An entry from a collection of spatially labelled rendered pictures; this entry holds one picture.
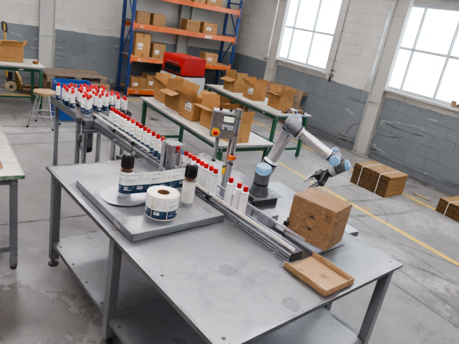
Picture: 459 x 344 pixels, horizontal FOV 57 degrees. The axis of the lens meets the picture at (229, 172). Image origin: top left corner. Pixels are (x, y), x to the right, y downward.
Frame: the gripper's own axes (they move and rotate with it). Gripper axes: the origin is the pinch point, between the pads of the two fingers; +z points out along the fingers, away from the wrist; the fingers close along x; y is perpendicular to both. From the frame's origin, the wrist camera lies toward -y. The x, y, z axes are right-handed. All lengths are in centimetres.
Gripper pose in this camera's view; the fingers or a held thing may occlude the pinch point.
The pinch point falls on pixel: (307, 184)
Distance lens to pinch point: 330.1
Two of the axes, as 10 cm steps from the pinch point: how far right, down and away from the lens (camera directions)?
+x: -5.9, -7.4, -3.4
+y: 2.1, -5.4, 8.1
